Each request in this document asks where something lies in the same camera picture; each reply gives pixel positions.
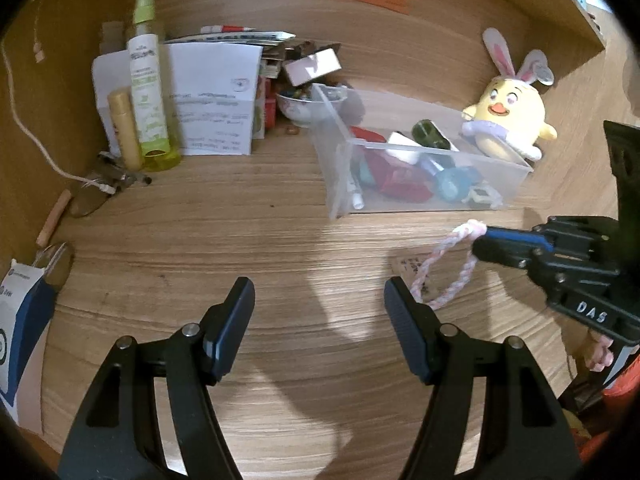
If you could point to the blue round container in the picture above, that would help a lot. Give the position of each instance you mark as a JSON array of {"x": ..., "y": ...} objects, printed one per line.
[{"x": 457, "y": 185}]

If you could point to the blue white box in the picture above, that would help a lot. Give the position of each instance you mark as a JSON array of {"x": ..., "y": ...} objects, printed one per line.
[{"x": 20, "y": 340}]

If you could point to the green spray bottle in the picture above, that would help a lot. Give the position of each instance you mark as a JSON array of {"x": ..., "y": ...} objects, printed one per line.
[{"x": 147, "y": 95}]

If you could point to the white bowl with beads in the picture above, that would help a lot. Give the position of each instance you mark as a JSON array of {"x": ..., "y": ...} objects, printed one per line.
[{"x": 305, "y": 110}]

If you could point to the yellow tube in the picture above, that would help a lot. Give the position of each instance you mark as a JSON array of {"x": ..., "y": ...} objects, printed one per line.
[{"x": 125, "y": 130}]

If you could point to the clear plastic storage bin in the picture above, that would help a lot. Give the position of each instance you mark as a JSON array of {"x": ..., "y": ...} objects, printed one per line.
[{"x": 340, "y": 180}]

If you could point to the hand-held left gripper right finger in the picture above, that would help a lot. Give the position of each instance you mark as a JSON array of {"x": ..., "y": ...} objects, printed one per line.
[{"x": 407, "y": 332}]

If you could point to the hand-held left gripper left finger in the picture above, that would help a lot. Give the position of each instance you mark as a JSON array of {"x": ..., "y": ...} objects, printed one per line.
[{"x": 227, "y": 337}]

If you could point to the eyeglasses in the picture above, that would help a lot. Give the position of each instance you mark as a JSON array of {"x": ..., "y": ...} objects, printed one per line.
[{"x": 97, "y": 185}]

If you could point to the red tea packet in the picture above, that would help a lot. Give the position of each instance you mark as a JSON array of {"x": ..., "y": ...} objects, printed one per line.
[{"x": 400, "y": 180}]

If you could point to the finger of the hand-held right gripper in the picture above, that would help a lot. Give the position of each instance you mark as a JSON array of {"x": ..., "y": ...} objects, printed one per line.
[{"x": 510, "y": 247}]

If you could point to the stack of leaflets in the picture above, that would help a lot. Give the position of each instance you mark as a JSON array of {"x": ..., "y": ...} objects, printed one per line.
[{"x": 235, "y": 37}]

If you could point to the light blue tube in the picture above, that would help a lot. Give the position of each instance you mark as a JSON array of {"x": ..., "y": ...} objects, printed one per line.
[{"x": 367, "y": 172}]

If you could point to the small white box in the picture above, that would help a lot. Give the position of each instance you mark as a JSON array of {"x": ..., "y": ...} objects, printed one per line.
[{"x": 310, "y": 67}]

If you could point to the clear plastic piece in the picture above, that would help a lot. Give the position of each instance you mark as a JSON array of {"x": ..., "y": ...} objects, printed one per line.
[{"x": 57, "y": 265}]

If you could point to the white folded paper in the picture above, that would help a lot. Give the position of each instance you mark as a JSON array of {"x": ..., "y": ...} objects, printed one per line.
[{"x": 210, "y": 95}]

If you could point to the colourful printed box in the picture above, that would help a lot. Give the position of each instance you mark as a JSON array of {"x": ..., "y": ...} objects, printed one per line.
[{"x": 265, "y": 110}]

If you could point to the dark green bottle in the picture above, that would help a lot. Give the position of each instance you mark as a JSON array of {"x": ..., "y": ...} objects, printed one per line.
[{"x": 432, "y": 135}]

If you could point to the red white pen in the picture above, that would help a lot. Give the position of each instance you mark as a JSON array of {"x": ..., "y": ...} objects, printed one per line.
[{"x": 227, "y": 28}]

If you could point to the wooden stick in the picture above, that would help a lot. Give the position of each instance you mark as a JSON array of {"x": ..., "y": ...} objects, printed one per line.
[{"x": 52, "y": 220}]

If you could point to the white plastic clip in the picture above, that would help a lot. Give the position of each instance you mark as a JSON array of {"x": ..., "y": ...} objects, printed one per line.
[{"x": 482, "y": 196}]

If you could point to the yellow chick plush toy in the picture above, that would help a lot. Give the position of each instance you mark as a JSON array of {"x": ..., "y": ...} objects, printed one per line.
[{"x": 510, "y": 110}]

